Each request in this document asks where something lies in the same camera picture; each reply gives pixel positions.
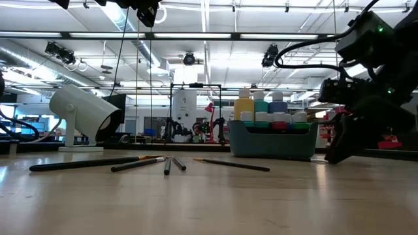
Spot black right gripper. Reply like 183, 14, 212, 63
318, 78, 418, 165

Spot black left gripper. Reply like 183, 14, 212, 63
136, 0, 163, 29

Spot small green paint bottle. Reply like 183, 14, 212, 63
293, 112, 311, 130

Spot small reddish brown paint bottle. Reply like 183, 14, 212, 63
272, 112, 287, 131

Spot large periwinkle paint bottle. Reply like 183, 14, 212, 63
268, 91, 289, 114

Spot teal plastic caddy bin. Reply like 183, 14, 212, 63
227, 119, 320, 161

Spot small teal paint bottle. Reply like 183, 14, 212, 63
254, 112, 269, 128
240, 111, 254, 127

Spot black yellow-tipped paintbrush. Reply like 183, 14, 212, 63
191, 157, 271, 173

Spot black silver-ferrule paintbrush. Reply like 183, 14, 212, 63
110, 156, 168, 173

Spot thick black gold-ferrule paintbrush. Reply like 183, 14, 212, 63
28, 154, 166, 173

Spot large teal paint bottle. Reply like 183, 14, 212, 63
253, 91, 269, 114

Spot large yellow paint bottle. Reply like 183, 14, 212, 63
234, 87, 255, 121

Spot black monitor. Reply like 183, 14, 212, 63
103, 93, 127, 141

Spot black ceiling spotlight cluster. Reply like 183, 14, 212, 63
44, 41, 76, 65

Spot red desk lamp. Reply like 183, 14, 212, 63
204, 102, 217, 144

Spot white spot lamp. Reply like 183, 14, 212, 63
48, 84, 123, 153

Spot person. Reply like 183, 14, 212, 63
191, 122, 206, 142

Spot blue lit screens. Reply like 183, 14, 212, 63
16, 114, 46, 134

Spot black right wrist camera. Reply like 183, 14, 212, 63
334, 11, 398, 69

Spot black overhead frame bar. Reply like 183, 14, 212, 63
0, 31, 337, 42

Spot silver ceiling duct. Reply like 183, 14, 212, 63
0, 39, 99, 95

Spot black aluminium table frame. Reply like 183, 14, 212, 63
0, 138, 418, 163

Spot white lamp cable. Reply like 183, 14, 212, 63
25, 117, 63, 144

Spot thick black looping cable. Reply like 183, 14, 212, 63
0, 110, 40, 141

